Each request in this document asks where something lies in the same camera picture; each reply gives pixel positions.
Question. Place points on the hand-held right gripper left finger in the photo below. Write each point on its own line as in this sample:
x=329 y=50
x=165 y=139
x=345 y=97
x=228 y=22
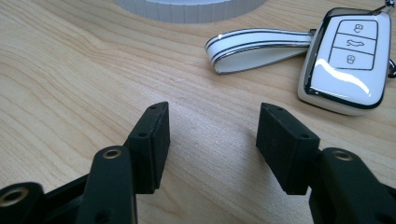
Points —
x=149 y=149

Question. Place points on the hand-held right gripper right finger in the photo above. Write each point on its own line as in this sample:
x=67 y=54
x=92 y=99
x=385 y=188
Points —
x=286 y=149

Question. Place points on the white car key fob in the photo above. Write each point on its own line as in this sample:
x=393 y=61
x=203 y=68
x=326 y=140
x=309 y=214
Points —
x=348 y=62

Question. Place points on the white ribbed round container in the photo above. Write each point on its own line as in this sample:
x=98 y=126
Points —
x=190 y=11

